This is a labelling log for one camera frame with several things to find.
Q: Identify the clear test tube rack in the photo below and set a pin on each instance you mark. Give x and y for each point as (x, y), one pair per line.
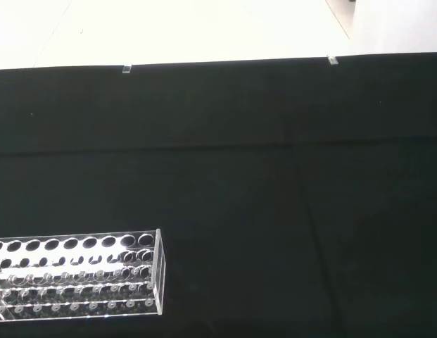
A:
(98, 274)

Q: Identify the black cloth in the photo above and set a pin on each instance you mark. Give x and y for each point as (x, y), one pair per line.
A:
(239, 176)

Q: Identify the clear cloth clip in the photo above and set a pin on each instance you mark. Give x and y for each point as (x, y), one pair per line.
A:
(127, 69)
(331, 60)

